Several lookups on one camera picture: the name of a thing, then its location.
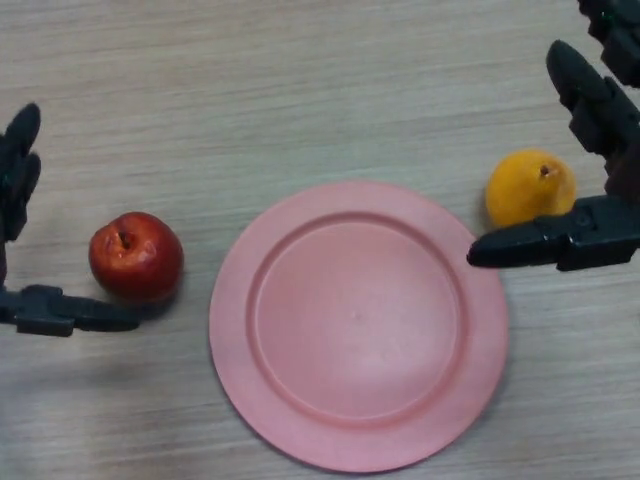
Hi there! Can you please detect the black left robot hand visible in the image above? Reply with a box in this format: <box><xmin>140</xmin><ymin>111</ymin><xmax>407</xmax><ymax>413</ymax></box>
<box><xmin>0</xmin><ymin>103</ymin><xmax>141</xmax><ymax>337</ymax></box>

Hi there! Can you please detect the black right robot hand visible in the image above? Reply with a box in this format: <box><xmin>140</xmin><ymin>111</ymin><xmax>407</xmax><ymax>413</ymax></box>
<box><xmin>466</xmin><ymin>0</ymin><xmax>640</xmax><ymax>273</ymax></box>

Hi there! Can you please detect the red apple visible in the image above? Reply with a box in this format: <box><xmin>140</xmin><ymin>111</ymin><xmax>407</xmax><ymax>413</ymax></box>
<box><xmin>88</xmin><ymin>211</ymin><xmax>185</xmax><ymax>305</ymax></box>

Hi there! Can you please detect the pink round plate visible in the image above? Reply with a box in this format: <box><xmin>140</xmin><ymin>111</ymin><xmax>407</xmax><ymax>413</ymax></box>
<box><xmin>208</xmin><ymin>181</ymin><xmax>510</xmax><ymax>474</ymax></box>

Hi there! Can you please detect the yellow pear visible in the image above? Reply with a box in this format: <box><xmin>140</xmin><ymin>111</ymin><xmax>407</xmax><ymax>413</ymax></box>
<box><xmin>485</xmin><ymin>148</ymin><xmax>576</xmax><ymax>230</ymax></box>

